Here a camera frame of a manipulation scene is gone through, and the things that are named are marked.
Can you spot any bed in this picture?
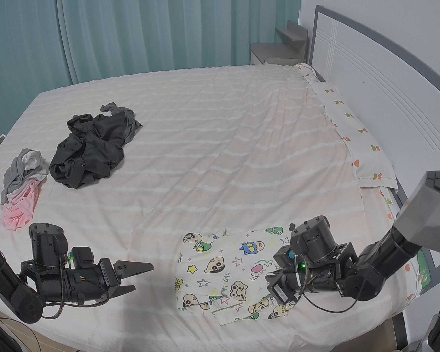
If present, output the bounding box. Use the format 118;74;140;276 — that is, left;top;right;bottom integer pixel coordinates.
0;5;440;344

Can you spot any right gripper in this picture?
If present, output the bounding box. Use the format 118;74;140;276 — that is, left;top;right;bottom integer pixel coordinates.
266;267;317;306

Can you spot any grey and white garment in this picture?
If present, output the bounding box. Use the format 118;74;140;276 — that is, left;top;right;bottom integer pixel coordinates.
0;149;49;204

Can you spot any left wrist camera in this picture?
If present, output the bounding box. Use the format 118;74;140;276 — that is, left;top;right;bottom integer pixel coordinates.
70;247;95;268

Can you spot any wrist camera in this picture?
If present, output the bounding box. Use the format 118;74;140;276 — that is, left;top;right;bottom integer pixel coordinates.
70;247;95;268
272;245;298;270

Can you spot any pink garment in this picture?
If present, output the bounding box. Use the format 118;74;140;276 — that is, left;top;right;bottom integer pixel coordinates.
0;178;41;231

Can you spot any white printed pillow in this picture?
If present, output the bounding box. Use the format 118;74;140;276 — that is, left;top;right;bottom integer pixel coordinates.
295;63;398;190

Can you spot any dark grey garment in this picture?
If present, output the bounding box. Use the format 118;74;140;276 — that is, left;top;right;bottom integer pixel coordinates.
100;102;143;144

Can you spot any black garment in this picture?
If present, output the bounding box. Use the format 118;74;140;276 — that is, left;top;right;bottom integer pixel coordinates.
50;113;130;190

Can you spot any grey bedside table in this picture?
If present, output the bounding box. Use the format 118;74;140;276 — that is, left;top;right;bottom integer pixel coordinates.
250;20;309;65

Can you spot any blue-green curtain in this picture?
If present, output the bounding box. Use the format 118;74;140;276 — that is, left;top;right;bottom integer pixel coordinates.
57;0;303;83
0;0;77;140

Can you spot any white printed pyjama top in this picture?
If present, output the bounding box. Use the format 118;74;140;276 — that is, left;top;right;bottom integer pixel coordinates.
175;225;305;325

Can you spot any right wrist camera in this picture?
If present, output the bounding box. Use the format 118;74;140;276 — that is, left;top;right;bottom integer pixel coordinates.
272;245;298;270

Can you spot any black cable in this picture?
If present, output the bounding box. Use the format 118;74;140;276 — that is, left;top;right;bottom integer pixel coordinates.
301;290;364;313

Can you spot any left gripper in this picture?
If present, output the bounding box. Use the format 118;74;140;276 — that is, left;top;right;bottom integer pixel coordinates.
64;258;155;304

